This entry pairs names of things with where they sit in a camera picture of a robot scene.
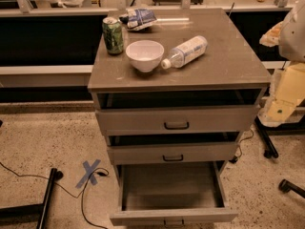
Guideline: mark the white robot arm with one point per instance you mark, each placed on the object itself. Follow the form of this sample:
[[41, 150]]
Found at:
[[287, 89]]

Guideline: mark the green soda can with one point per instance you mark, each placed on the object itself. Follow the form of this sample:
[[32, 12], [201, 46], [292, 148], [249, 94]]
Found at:
[[113, 37]]

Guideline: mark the black stand leg left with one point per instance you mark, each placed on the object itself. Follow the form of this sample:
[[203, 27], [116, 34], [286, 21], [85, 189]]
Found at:
[[38, 212]]

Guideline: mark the blue tape cross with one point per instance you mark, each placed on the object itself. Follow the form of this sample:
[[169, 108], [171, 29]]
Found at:
[[89, 168]]

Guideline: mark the grey top drawer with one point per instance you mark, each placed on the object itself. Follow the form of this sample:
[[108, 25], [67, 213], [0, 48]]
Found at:
[[155, 121]]

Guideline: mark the white bowl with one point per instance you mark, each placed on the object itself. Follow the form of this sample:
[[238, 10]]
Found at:
[[145, 55]]

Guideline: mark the grey middle drawer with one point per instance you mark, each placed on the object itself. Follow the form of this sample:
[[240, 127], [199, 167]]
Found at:
[[182, 152]]

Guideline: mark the clear plastic water bottle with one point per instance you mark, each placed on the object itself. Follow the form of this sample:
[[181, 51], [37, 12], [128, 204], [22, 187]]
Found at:
[[185, 52]]

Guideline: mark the blue white snack bag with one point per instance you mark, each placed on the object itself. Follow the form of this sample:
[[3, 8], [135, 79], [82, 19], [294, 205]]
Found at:
[[138, 19]]

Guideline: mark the grey drawer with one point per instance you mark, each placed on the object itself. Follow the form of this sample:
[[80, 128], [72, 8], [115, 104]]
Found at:
[[182, 152], [171, 194], [155, 121]]

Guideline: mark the black caster leg far right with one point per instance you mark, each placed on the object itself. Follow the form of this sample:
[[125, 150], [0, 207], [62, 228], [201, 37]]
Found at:
[[286, 186]]

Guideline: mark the black stand leg right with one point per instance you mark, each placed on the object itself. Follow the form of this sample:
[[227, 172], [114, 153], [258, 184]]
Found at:
[[283, 129]]

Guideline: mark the grey bottom drawer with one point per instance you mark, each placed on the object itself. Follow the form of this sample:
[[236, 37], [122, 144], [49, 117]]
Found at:
[[171, 194]]

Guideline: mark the grey drawer cabinet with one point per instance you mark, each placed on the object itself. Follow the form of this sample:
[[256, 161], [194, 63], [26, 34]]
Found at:
[[228, 74]]

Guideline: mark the black stand leg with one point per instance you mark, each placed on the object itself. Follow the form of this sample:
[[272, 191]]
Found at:
[[38, 212], [283, 129]]

